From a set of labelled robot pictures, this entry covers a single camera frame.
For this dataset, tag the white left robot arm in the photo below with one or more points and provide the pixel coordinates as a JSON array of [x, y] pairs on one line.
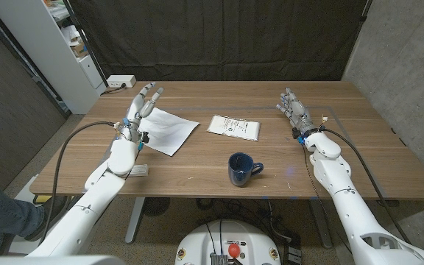
[[87, 206]]

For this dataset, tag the black curtain backdrop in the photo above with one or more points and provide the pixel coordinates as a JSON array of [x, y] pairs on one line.
[[215, 37]]

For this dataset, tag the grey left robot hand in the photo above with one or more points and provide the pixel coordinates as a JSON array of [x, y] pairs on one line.
[[134, 121]]

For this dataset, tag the clear plastic bag with print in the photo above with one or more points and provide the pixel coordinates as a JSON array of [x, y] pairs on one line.
[[234, 127]]

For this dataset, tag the small cardboard box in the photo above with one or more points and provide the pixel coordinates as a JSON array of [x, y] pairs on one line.
[[79, 49]]

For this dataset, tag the white paper sheet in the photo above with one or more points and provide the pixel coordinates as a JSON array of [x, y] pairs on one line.
[[171, 132]]

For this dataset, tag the small white barcode label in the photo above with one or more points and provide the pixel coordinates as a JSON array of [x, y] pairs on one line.
[[140, 170]]

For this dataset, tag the black floor power strip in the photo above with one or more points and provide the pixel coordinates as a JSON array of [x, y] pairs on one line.
[[293, 255]]

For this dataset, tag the red emergency stop button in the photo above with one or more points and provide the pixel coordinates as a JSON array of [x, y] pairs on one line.
[[234, 250]]

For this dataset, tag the white robot torso base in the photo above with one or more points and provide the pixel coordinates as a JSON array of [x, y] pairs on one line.
[[252, 239]]

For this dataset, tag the white power strip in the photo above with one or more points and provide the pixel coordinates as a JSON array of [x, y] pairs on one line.
[[120, 80]]

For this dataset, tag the dark shoe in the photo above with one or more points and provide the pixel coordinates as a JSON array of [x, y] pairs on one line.
[[55, 208]]

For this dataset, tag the black backdrop stand pole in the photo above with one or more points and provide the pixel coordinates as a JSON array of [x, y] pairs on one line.
[[87, 44]]

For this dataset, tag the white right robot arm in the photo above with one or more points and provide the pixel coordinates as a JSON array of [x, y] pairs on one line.
[[352, 206]]

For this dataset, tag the dark blue mug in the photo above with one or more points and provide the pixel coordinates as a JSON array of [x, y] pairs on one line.
[[239, 171]]

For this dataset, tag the white shelf cabinet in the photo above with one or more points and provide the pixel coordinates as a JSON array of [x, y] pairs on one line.
[[50, 55]]

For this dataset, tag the grey table leg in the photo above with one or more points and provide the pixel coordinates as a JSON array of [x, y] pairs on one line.
[[322, 228], [134, 221]]

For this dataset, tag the black round floor fan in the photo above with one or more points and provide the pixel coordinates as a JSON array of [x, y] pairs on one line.
[[156, 207]]

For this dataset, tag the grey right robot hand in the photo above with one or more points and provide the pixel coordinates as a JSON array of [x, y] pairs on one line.
[[297, 111]]

